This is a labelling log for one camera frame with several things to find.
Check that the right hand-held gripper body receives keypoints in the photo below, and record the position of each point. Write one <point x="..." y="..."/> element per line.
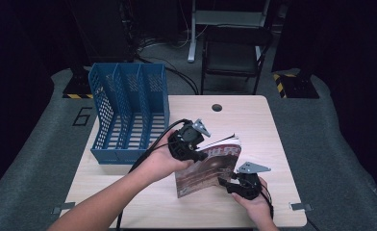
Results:
<point x="247" y="184"/>

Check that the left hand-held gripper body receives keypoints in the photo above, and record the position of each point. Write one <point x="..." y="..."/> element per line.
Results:
<point x="185" y="142"/>

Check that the magazine with reddish cover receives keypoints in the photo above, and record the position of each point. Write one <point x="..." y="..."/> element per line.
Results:
<point x="206" y="170"/>

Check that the blue plastic file rack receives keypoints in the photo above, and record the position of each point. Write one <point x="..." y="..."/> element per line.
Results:
<point x="129" y="128"/>

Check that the person's right hand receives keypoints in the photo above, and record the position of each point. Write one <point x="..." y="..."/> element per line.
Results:
<point x="257" y="208"/>

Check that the person's left hand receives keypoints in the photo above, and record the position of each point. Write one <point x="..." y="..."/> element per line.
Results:
<point x="159" y="162"/>

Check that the black folding chair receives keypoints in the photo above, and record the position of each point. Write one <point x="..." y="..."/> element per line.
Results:
<point x="231" y="54"/>

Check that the black stand base hazard tape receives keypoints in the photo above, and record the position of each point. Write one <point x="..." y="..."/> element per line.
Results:
<point x="297" y="85"/>
<point x="79" y="86"/>

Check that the black cabinet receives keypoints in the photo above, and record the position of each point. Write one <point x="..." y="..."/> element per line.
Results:
<point x="103" y="32"/>

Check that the grey metal table bracket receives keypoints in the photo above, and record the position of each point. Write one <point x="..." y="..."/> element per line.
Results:
<point x="300" y="206"/>
<point x="63" y="208"/>

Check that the white metal desk frame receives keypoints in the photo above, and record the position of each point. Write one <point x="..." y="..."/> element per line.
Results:
<point x="193" y="38"/>

